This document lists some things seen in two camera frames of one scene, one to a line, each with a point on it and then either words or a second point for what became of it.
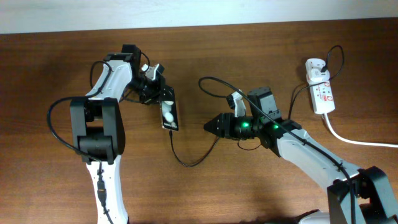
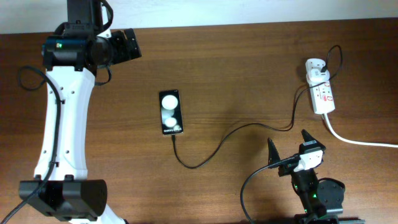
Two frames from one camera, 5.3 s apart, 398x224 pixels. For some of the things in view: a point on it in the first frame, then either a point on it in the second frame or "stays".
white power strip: [321, 93] stays
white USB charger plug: [316, 75] stays
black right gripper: [227, 126] to [274, 156]
